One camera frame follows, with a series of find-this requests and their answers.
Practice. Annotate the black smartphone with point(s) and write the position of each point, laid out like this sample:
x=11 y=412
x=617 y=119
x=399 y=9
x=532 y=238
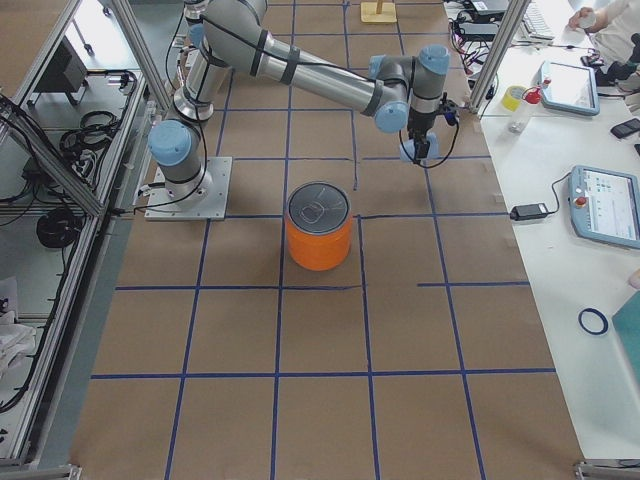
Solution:
x=626 y=129

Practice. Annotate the wooden cup stand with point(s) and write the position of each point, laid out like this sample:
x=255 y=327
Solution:
x=378 y=12

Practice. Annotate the far teach pendant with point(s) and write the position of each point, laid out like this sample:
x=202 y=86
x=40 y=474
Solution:
x=569 y=88

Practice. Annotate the black power adapter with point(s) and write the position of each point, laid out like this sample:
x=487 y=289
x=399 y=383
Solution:
x=526 y=212

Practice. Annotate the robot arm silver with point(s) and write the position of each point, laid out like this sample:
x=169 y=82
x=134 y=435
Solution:
x=401 y=93

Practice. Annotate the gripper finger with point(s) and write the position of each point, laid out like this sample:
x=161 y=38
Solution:
x=422 y=149
x=410 y=140

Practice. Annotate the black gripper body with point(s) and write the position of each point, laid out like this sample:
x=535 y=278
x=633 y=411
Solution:
x=417 y=123

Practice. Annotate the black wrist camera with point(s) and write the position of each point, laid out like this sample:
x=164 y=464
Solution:
x=450 y=112

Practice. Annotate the teal board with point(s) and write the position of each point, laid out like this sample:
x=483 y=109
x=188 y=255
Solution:
x=626 y=323

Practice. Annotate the yellow tape roll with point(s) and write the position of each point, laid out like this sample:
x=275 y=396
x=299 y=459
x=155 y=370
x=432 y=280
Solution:
x=512 y=97

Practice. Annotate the light blue cup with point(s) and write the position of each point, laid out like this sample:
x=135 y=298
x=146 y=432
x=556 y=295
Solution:
x=408 y=155

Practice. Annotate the teach pendant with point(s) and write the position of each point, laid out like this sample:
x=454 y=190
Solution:
x=569 y=88
x=604 y=206

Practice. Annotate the seated person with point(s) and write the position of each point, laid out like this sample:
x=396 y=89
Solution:
x=611 y=28

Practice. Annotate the large orange can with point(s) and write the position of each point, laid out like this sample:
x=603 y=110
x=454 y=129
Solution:
x=318 y=226

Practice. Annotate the near teach pendant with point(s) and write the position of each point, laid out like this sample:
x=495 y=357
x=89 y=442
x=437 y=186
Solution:
x=604 y=206

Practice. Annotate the aluminium frame post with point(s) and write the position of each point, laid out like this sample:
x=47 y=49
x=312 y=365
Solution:
x=502 y=41

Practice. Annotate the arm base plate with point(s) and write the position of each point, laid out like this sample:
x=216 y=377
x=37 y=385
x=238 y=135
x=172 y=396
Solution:
x=204 y=197

